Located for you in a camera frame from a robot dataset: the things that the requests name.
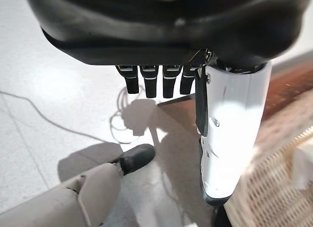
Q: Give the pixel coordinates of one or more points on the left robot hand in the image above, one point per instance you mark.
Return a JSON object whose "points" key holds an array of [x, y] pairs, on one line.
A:
{"points": [[159, 29]]}

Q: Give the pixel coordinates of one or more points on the white cloth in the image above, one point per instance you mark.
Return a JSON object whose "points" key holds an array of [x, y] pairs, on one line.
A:
{"points": [[304, 163]]}

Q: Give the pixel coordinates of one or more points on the dark brown wooden stool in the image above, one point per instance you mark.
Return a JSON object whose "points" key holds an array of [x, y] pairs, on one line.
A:
{"points": [[288, 90]]}

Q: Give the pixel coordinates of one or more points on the left robot leg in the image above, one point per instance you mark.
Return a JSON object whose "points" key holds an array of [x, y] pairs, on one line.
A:
{"points": [[73, 200]]}

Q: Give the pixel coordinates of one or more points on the cream wicker basket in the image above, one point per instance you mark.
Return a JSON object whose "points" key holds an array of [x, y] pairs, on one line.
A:
{"points": [[269, 188]]}

